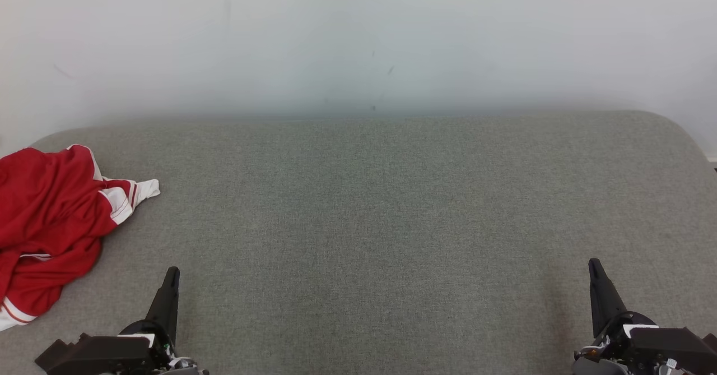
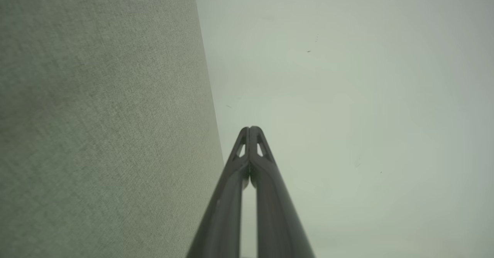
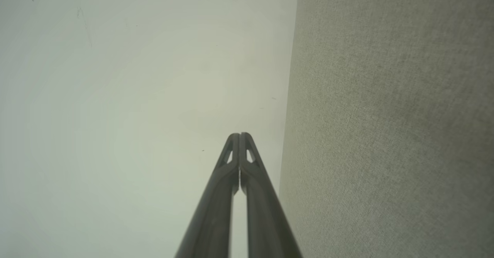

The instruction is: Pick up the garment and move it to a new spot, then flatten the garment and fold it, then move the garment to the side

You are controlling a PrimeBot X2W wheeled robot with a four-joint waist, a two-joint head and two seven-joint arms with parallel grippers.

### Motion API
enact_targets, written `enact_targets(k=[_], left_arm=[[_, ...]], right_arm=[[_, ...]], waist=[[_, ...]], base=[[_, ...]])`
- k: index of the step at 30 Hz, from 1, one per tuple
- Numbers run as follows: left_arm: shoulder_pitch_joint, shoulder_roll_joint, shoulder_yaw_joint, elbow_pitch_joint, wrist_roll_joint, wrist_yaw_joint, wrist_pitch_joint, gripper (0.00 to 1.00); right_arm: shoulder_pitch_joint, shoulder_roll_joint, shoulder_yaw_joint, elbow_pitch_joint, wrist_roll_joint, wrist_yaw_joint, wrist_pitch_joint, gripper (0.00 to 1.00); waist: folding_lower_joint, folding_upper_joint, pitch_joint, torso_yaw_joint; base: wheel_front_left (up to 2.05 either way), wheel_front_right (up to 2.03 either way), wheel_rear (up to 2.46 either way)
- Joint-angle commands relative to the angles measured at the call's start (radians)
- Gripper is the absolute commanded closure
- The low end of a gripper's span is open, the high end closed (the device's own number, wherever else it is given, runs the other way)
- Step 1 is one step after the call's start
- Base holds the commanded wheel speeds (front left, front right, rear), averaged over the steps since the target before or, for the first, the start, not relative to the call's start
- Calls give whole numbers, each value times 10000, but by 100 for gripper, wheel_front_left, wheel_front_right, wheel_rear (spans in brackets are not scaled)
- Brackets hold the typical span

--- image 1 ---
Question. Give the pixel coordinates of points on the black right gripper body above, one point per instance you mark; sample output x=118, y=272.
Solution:
x=613, y=336

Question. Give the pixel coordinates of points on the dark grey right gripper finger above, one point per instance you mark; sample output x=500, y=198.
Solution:
x=605, y=302

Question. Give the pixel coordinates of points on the red shirt white striped sleeves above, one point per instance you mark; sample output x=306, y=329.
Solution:
x=53, y=285

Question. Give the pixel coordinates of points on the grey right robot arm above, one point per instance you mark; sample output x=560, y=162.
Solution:
x=594, y=367

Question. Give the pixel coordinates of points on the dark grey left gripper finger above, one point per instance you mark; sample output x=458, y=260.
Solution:
x=168, y=302

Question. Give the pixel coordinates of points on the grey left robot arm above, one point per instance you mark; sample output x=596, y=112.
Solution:
x=187, y=370

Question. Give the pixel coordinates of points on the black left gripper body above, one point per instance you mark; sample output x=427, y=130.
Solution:
x=163, y=346

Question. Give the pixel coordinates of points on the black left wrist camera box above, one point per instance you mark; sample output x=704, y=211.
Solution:
x=95, y=355

